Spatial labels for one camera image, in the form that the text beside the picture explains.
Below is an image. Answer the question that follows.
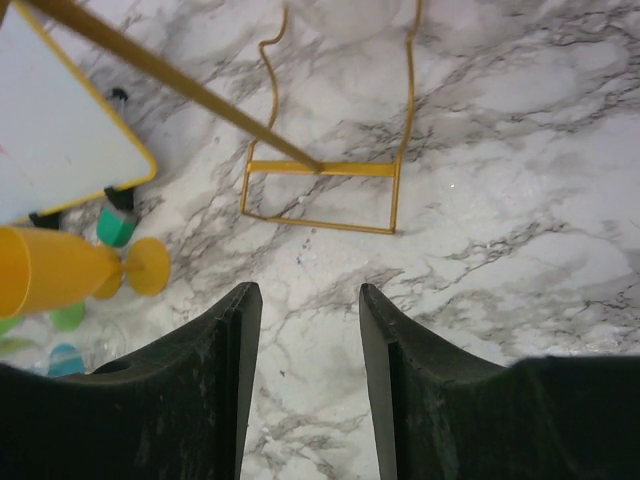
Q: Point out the yellow plastic wine glass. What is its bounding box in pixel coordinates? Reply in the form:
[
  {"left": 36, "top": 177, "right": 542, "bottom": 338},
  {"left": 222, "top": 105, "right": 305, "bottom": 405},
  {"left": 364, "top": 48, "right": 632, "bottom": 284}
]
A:
[{"left": 1, "top": 226, "right": 171, "bottom": 318}]

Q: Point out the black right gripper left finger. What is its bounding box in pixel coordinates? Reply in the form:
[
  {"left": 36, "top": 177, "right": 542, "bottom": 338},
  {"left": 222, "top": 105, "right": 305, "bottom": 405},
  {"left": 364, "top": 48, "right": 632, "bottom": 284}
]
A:
[{"left": 1, "top": 282, "right": 262, "bottom": 479}]

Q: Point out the green plastic wine glass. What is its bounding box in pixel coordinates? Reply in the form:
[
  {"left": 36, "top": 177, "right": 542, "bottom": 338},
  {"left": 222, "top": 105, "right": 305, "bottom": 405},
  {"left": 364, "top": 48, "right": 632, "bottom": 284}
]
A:
[{"left": 1, "top": 301, "right": 86, "bottom": 340}]

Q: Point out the yellow framed whiteboard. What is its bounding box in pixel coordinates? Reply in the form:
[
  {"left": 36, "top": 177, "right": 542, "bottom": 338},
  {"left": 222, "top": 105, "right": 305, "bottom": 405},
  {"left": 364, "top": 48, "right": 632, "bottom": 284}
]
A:
[{"left": 1, "top": 1, "right": 157, "bottom": 223}]

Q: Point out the teal whiteboard eraser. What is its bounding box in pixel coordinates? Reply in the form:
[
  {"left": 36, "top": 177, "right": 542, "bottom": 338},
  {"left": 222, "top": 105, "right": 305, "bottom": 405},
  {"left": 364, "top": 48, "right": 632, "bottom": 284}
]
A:
[{"left": 96, "top": 206, "right": 138, "bottom": 248}]

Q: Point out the orange plastic wine glass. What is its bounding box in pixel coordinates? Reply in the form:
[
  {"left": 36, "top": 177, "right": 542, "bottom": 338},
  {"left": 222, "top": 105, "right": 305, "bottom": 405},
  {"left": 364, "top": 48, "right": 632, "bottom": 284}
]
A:
[{"left": 93, "top": 246, "right": 124, "bottom": 300}]

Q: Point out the gold wire wine glass rack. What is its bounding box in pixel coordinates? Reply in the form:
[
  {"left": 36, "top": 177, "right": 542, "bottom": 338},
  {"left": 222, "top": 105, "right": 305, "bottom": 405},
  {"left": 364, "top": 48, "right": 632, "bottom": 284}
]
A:
[{"left": 27, "top": 1, "right": 424, "bottom": 235}]

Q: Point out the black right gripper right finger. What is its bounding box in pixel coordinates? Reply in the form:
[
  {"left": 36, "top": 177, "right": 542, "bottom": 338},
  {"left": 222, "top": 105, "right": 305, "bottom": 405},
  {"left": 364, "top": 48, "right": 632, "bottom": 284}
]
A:
[{"left": 359, "top": 284, "right": 639, "bottom": 479}]

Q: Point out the blue plastic wine glass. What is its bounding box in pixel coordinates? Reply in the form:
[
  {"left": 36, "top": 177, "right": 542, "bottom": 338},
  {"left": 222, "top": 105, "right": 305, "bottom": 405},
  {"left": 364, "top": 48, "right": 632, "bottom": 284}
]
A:
[{"left": 47, "top": 343, "right": 86, "bottom": 378}]

